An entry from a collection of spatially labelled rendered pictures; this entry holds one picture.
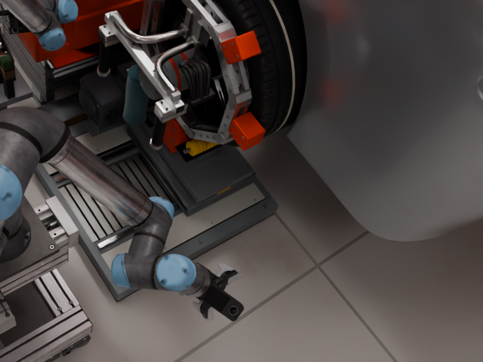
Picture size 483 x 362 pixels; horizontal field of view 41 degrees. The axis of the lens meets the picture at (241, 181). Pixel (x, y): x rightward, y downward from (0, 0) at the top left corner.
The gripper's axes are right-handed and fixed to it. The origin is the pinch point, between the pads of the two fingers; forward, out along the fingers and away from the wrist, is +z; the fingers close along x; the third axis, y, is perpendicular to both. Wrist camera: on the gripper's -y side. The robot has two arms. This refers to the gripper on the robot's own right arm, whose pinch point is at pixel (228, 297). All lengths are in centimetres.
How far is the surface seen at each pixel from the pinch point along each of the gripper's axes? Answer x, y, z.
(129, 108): -33, 85, 37
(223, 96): -54, 54, 34
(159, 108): -34, 52, 2
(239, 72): -58, 41, 10
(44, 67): -30, 139, 48
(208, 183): -29, 63, 82
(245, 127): -46, 34, 22
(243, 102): -51, 37, 16
